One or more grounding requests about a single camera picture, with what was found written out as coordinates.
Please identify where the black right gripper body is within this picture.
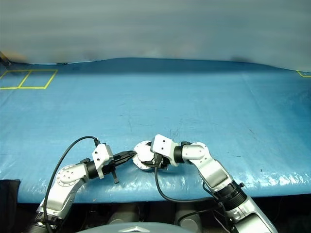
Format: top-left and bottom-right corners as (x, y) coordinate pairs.
(152, 153), (171, 170)

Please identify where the grey motor rotor disc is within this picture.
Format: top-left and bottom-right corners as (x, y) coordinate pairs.
(133, 141), (156, 163)

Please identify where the grey robot torso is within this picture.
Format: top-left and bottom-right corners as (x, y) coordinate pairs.
(83, 220), (181, 233)

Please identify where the grey rounded cylinder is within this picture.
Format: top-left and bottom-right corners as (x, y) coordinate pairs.
(107, 203), (139, 224)
(174, 202), (203, 228)

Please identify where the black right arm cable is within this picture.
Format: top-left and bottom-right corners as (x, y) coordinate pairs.
(153, 153), (220, 202)

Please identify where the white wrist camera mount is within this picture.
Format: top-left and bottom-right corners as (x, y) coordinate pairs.
(151, 133), (177, 167)
(91, 143), (114, 180)

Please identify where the thin black cable under table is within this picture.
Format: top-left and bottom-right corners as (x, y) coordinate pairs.
(174, 208), (228, 226)

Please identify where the yellow tape double square marking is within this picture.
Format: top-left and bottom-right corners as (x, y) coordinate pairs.
(0, 69), (59, 90)

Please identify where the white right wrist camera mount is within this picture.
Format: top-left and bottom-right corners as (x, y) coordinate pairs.
(151, 133), (177, 167)

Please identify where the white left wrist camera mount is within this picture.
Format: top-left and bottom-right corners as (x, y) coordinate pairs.
(91, 143), (114, 180)

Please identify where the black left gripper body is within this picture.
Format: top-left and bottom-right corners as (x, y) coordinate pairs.
(103, 157), (120, 184)

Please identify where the blue tarp table cover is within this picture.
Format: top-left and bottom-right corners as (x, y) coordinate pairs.
(0, 57), (311, 204)

